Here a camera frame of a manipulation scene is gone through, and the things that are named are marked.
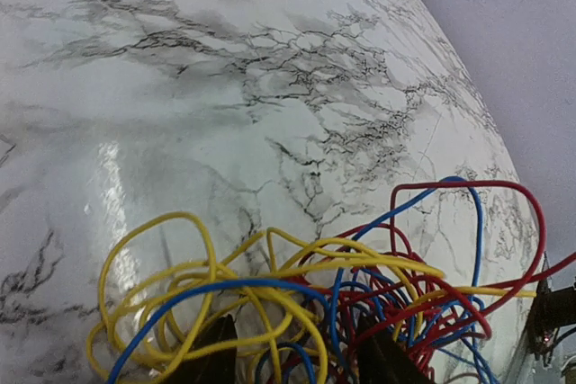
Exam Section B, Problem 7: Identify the red wire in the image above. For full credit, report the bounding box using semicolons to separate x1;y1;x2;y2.
323;180;576;384

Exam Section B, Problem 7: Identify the blue wire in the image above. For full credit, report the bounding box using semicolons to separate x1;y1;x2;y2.
105;175;499;384

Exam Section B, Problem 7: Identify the yellow wire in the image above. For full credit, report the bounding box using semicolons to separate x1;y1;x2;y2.
85;211;539;384

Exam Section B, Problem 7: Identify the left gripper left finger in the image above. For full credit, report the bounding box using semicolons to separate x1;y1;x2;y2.
155;314;239;384

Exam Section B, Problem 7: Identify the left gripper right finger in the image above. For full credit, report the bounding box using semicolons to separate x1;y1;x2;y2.
357;316;433;384

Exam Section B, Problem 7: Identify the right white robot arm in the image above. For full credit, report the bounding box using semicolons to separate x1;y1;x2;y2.
526;253;575;361

